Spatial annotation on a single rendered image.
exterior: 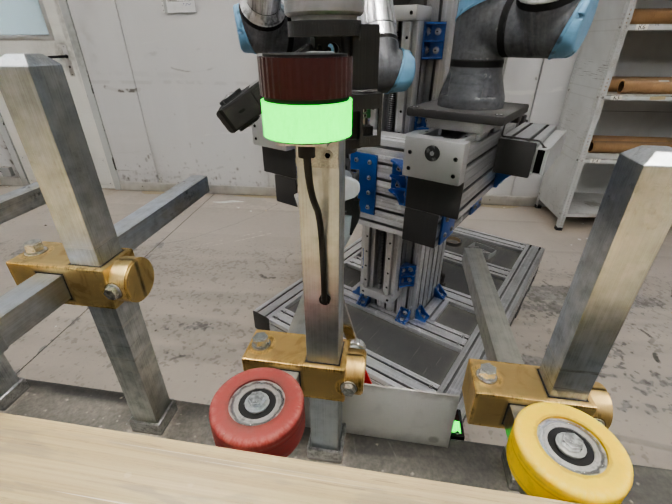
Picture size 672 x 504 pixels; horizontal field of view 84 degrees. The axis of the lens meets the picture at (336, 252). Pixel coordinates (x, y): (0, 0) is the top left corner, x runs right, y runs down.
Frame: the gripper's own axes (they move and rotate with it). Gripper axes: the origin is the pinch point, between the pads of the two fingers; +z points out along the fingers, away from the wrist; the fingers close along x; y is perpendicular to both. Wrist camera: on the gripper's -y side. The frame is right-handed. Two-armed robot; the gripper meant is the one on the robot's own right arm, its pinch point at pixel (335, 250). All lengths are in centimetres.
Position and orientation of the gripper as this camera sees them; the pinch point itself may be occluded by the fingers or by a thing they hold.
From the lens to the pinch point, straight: 71.9
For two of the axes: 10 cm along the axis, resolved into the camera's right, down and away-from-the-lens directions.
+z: 0.0, 8.6, 5.0
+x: -9.9, -0.8, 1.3
